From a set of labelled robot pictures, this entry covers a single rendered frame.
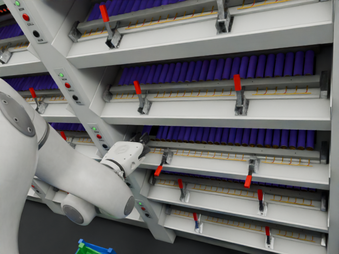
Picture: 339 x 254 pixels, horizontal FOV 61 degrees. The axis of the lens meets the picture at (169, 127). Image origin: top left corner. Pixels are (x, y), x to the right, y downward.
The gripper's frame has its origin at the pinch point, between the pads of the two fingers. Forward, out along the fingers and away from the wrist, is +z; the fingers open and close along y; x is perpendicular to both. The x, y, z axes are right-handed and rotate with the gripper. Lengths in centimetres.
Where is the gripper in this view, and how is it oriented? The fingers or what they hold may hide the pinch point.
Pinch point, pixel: (141, 139)
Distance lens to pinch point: 91.1
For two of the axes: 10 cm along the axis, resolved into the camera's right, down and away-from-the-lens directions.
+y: -8.7, -0.3, 4.9
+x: 2.4, 8.5, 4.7
